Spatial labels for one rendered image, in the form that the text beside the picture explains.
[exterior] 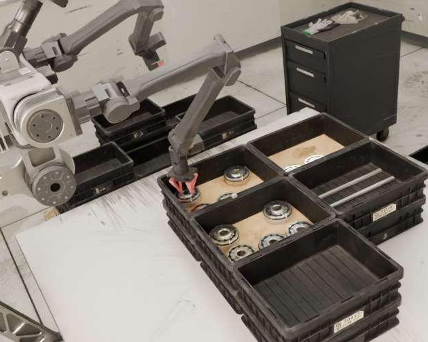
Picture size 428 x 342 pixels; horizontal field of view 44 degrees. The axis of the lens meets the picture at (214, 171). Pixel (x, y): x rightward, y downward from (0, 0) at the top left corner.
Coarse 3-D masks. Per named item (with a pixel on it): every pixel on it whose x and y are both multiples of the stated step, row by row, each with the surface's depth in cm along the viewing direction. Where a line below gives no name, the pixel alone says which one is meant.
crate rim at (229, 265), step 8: (272, 184) 191; (296, 184) 188; (248, 192) 188; (304, 192) 184; (232, 200) 186; (312, 200) 180; (208, 208) 184; (216, 208) 184; (192, 216) 181; (192, 224) 179; (320, 224) 169; (200, 232) 174; (296, 232) 167; (208, 240) 170; (280, 240) 165; (216, 248) 166; (264, 248) 163; (224, 256) 162; (248, 256) 161; (224, 264) 162; (232, 264) 159
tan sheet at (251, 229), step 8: (256, 216) 192; (296, 216) 189; (304, 216) 188; (240, 224) 190; (248, 224) 189; (256, 224) 189; (264, 224) 188; (288, 224) 186; (240, 232) 186; (248, 232) 186; (256, 232) 185; (264, 232) 184; (272, 232) 184; (280, 232) 183; (240, 240) 183; (248, 240) 182; (256, 240) 182; (256, 248) 178
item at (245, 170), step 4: (228, 168) 215; (232, 168) 215; (240, 168) 214; (244, 168) 215; (224, 172) 213; (228, 172) 213; (244, 172) 211; (248, 172) 211; (228, 176) 211; (232, 176) 210; (236, 176) 210; (240, 176) 210; (244, 176) 209
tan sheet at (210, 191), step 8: (256, 176) 214; (208, 184) 214; (216, 184) 213; (224, 184) 212; (248, 184) 210; (256, 184) 209; (200, 192) 210; (208, 192) 209; (216, 192) 208; (224, 192) 208; (200, 200) 205; (208, 200) 205
